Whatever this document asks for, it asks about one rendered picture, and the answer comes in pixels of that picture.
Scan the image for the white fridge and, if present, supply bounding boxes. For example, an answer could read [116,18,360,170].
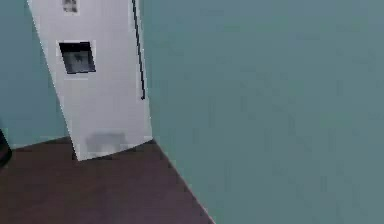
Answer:
[26,0,154,162]

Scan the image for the black round object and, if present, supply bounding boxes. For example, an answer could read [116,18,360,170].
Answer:
[0,129,14,168]

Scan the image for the black fridge handle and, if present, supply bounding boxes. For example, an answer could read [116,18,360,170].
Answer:
[131,0,147,101]

